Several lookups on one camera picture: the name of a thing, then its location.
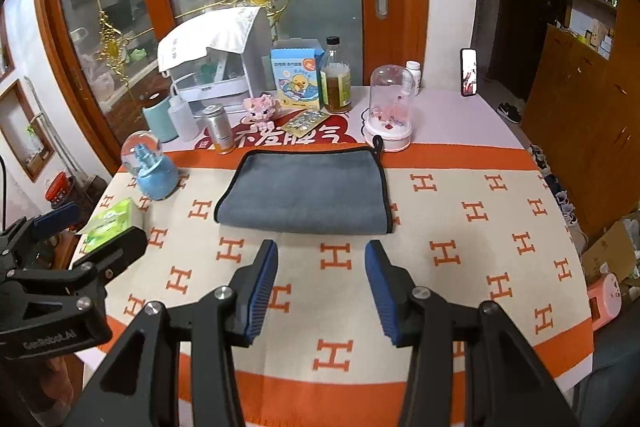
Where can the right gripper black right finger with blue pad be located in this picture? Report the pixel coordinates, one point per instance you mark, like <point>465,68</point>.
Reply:
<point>506,383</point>

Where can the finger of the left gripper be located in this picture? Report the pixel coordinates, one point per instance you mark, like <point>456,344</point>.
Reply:
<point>26,233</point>
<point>114,257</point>

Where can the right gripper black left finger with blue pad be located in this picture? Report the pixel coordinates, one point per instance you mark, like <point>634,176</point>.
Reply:
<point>137,382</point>

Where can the green tissue pack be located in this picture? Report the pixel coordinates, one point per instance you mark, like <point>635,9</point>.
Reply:
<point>107,224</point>

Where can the blue snow globe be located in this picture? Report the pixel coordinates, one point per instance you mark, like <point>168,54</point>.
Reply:
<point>143,157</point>

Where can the teal cylindrical cup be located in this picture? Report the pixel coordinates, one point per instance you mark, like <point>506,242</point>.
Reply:
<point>159,122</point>

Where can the pink piggy toy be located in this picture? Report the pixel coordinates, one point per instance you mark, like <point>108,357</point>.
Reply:
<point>605,300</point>

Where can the silver can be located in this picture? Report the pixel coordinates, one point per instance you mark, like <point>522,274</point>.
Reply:
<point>218,125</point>

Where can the white squeeze bottle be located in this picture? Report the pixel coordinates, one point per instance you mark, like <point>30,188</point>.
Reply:
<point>181,117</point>

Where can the orange cream H-pattern blanket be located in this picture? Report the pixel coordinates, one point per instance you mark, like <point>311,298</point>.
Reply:
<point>472,223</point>

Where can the cardboard box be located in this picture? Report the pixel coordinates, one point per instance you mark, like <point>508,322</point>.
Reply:
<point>613,253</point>

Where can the pink pig figurine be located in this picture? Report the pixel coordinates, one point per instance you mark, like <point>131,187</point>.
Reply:
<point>260,110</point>

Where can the grey towel black trim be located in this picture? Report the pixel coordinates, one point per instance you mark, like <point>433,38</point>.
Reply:
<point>338,192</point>

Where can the white appliance with paper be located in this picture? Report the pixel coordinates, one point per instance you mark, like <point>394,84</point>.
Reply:
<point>218,56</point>

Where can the yellow snack packet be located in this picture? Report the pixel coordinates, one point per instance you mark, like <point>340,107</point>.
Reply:
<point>303,123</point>

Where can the red white printed mat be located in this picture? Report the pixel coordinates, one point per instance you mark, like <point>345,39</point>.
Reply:
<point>333,130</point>

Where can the blue duck carton box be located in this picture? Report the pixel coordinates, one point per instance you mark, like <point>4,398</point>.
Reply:
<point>296,71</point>

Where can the brown liquid glass bottle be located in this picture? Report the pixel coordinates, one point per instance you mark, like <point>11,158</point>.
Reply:
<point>335,85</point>

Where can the brown wooden cabinet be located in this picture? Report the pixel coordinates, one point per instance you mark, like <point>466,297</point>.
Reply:
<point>583,110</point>

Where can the pink glass dome ornament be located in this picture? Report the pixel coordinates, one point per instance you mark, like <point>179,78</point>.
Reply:
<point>387,120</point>

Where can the black smartphone standing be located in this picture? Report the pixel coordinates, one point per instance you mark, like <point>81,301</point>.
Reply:
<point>468,63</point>

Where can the white pill bottle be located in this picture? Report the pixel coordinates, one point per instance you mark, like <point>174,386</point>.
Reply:
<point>415,70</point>

